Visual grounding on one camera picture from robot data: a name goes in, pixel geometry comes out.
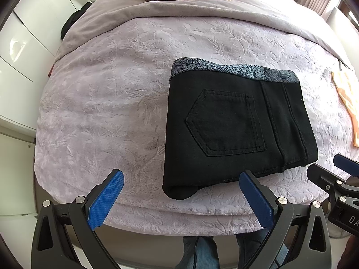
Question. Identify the person's left leg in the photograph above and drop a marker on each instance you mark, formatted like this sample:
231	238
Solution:
196	255

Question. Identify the black pants with patterned waistband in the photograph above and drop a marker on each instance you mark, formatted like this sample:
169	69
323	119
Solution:
224	123

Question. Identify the white glossy wardrobe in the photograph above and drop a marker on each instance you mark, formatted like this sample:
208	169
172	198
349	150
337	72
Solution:
25	33

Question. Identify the lavender embossed blanket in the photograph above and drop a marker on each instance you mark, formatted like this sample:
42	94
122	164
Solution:
112	103

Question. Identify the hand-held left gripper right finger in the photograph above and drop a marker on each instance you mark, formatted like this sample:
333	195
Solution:
258	201

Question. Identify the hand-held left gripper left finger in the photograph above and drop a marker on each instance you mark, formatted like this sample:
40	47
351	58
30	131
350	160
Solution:
106	199

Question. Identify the dark cloth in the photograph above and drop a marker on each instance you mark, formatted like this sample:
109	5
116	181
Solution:
74	19

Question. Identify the grey bed cover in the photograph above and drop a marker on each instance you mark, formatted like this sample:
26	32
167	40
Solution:
196	8

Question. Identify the person's legs in jeans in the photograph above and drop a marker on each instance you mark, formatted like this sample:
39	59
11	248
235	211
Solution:
252	246

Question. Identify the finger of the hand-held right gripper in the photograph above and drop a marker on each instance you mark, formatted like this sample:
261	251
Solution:
347	165
322	176

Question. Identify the orange fleece garment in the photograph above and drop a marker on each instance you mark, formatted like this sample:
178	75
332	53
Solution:
346	95

